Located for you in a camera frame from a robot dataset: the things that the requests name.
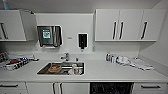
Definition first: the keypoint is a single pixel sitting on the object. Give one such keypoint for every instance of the white plate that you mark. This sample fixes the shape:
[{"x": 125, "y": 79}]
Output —
[{"x": 81, "y": 71}]

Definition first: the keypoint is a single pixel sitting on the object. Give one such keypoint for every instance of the small grey wall label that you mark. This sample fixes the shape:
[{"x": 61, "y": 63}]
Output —
[{"x": 69, "y": 37}]

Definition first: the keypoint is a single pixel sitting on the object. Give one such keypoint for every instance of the teal spray bottle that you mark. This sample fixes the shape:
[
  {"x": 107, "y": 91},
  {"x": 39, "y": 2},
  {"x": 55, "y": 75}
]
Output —
[{"x": 5, "y": 4}]

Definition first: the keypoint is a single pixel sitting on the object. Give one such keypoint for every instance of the small white bottle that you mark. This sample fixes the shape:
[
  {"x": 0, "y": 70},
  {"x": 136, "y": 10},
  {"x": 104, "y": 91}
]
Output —
[{"x": 113, "y": 59}]

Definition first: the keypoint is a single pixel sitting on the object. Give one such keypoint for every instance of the stainless steel dishwasher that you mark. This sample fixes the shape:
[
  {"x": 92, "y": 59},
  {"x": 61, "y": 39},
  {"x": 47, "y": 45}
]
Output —
[{"x": 111, "y": 88}]

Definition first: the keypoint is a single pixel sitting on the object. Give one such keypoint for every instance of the chrome sink faucet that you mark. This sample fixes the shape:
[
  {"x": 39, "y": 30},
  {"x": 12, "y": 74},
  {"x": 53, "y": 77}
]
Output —
[{"x": 65, "y": 57}]

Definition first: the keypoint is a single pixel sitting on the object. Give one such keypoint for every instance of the white upper cabinet small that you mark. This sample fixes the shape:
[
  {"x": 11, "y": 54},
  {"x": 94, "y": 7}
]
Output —
[{"x": 13, "y": 25}]

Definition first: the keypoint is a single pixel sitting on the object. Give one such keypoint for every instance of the white wall outlet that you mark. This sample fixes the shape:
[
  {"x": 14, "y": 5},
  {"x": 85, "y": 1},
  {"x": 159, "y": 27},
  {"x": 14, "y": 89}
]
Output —
[{"x": 93, "y": 48}]

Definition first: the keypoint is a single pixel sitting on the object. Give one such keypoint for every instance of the white cup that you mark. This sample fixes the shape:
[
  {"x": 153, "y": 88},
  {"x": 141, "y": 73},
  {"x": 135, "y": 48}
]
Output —
[{"x": 75, "y": 69}]

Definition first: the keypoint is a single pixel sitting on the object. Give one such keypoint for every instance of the black wall soap dispenser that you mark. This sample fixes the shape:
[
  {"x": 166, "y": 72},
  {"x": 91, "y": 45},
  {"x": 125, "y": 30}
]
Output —
[{"x": 82, "y": 40}]

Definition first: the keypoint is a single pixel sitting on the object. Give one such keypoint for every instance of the blue dish soap bottle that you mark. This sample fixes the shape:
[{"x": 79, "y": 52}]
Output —
[{"x": 108, "y": 57}]

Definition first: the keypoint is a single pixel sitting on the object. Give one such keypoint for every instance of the steel paper towel dispenser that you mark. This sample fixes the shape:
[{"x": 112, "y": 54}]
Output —
[{"x": 48, "y": 35}]

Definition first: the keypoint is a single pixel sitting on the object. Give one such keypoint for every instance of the stainless steel sink basin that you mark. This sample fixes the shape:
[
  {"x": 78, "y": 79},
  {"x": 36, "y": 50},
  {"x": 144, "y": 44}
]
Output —
[{"x": 45, "y": 70}]

